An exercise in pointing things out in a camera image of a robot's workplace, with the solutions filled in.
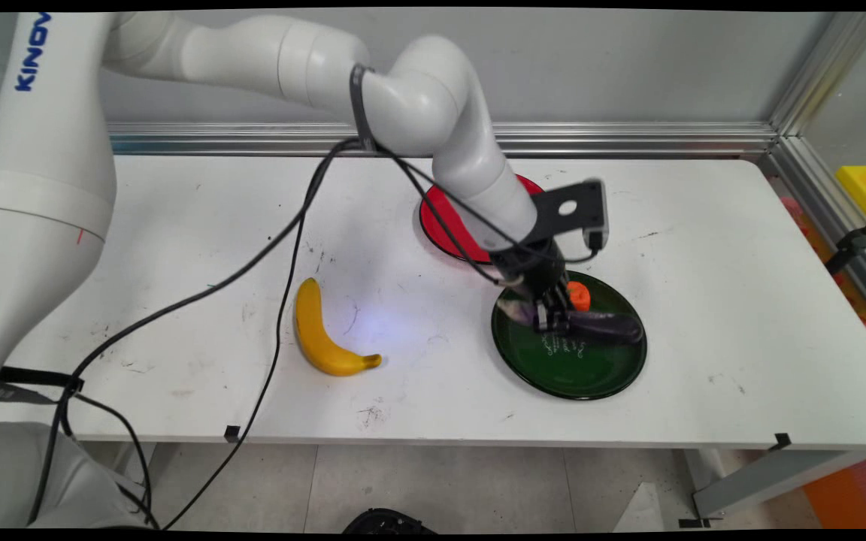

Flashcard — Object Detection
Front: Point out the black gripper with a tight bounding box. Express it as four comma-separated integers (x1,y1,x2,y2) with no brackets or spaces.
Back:
490,234,575,335

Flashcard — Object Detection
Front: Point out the purple eggplant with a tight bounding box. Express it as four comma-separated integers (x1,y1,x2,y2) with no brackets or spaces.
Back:
496,297,645,347

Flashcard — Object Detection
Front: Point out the dark green round plate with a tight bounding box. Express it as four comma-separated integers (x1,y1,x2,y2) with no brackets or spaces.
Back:
491,269,649,401

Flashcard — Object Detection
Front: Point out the red round plate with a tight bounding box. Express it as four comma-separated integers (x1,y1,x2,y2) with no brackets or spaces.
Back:
419,174,547,265

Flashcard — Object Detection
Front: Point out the yellow banana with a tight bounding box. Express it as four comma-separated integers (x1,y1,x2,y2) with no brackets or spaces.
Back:
295,277,383,377

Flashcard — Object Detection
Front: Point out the black round floor object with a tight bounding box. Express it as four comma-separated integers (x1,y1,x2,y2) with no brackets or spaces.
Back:
342,508,438,535

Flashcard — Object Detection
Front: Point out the grey table leg brace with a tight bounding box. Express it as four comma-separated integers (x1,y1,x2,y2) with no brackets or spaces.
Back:
692,449,866,521

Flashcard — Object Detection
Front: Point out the orange box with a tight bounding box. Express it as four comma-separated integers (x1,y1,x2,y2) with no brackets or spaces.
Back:
801,451,866,530

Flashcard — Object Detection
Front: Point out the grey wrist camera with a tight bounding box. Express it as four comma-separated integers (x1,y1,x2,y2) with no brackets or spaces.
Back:
586,178,612,253

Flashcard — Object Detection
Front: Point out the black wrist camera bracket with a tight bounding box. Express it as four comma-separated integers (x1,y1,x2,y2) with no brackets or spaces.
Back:
529,180,604,243

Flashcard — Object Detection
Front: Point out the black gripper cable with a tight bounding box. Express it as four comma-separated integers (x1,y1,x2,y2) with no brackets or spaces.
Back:
373,143,528,291

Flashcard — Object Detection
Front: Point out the long aluminium frame rail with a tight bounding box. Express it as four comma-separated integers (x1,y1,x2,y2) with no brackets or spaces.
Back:
106,122,780,159

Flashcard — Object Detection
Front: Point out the thin black cable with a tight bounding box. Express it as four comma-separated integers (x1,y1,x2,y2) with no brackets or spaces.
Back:
159,139,362,531

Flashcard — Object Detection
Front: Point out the black cable strap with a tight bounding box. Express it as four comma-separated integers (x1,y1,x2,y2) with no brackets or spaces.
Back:
0,367,86,405
349,63,379,153

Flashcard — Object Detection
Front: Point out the short aluminium frame rail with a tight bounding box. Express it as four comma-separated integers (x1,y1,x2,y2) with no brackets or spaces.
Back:
760,137,866,333

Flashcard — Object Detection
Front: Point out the aluminium frame corner post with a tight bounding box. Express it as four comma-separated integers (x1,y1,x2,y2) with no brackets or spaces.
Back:
768,11,866,138

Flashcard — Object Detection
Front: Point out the thick black cable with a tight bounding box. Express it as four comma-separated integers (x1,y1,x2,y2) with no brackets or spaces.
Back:
27,138,362,528

